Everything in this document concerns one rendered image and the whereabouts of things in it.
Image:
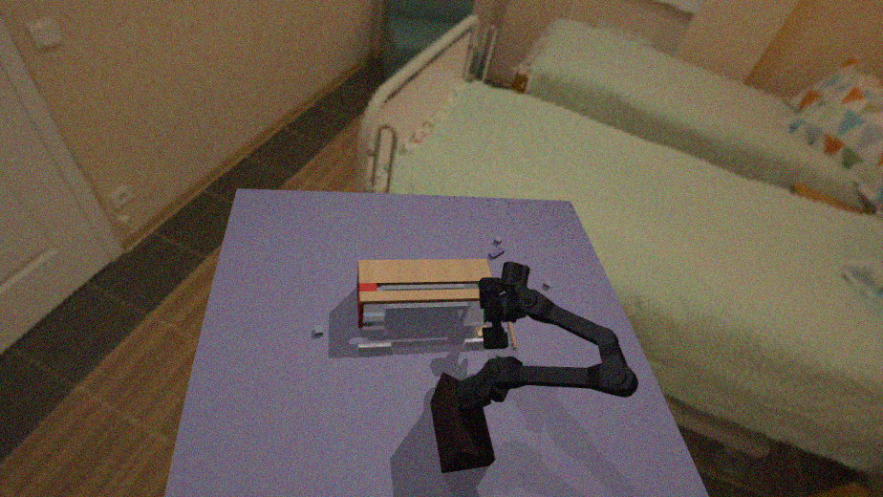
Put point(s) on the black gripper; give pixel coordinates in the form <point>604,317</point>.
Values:
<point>494,337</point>

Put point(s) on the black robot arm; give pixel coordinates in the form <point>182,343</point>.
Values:
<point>612,376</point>

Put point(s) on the tan rectangular box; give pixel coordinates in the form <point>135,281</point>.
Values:
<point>419,292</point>

